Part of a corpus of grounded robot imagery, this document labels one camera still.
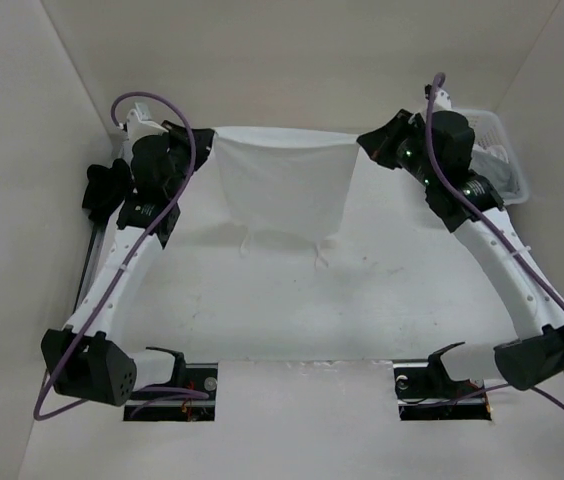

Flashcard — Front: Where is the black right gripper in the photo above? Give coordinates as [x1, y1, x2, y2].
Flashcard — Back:
[358, 109, 439, 188]

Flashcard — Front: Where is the white tank top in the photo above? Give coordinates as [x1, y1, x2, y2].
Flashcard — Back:
[210, 126, 360, 266]

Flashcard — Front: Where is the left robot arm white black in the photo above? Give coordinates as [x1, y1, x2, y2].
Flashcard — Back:
[41, 121, 215, 406]

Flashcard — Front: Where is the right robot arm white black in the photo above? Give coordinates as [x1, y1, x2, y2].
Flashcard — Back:
[357, 110, 564, 396]

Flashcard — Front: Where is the grey tank top in basket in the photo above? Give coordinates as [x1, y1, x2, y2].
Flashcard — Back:
[470, 150, 518, 200]

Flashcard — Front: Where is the black crumpled garment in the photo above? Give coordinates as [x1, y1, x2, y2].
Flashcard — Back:
[82, 158, 133, 226]

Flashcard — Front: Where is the white plastic laundry basket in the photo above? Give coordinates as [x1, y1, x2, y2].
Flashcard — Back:
[457, 109, 530, 205]

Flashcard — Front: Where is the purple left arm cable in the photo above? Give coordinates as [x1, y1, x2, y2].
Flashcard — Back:
[34, 91, 209, 421]

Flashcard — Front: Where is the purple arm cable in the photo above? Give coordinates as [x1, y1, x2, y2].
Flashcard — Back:
[425, 72, 564, 434]
[34, 91, 209, 421]

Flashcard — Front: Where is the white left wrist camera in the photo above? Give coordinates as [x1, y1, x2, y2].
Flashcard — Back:
[124, 102, 166, 144]

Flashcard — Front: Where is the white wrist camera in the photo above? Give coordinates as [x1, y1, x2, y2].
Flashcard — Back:
[424, 84, 453, 112]
[124, 102, 166, 144]

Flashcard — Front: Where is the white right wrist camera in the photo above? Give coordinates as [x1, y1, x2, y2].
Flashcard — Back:
[424, 84, 453, 112]

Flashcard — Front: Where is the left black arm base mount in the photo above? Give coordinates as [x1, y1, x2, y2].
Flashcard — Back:
[123, 348, 219, 422]

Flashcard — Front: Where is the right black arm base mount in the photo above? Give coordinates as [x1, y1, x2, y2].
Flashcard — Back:
[393, 343, 491, 421]

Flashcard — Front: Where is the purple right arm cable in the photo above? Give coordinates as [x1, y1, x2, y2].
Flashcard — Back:
[425, 72, 564, 434]

